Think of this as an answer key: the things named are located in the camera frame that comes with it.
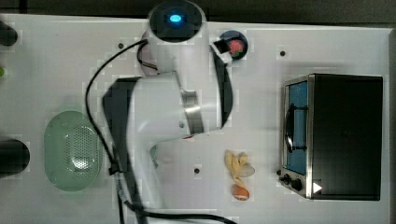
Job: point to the red ketchup bottle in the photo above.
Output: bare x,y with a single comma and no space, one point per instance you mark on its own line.
188,137

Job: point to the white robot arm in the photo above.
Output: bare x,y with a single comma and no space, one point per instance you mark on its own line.
191,93

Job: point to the green oval strainer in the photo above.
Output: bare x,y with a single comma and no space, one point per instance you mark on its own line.
73,151

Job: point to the green mug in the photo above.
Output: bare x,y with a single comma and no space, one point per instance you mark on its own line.
153,154

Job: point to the peeled banana toy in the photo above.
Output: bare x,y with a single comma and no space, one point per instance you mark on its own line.
238,167

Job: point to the strawberry in bowl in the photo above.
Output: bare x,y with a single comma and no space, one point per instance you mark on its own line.
236,48

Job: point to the blue small bowl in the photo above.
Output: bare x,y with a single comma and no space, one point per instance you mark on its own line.
231,35

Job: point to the orange white toy food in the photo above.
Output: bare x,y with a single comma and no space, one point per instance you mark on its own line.
239,193

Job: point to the black toaster oven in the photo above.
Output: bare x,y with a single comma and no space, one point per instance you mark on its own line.
332,130

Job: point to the black cylindrical pot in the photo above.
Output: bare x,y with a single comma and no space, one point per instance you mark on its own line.
14,157

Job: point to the green lime toy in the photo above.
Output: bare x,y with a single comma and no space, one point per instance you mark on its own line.
2,71

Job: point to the dark object top left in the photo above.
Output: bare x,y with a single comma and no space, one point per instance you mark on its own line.
8,35

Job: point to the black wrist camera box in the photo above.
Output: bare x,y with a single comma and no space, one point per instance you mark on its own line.
222,50

